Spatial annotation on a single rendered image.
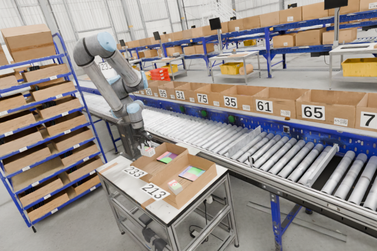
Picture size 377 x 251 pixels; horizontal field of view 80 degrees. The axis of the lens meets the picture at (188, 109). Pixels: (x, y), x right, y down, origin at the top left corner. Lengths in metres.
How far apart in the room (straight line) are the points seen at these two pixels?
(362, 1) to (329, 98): 4.33
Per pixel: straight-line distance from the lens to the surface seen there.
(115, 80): 1.93
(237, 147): 1.89
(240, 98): 2.23
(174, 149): 1.96
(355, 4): 6.37
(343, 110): 1.87
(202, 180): 1.53
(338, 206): 1.50
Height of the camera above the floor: 1.73
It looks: 19 degrees down
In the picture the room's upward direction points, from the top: 12 degrees counter-clockwise
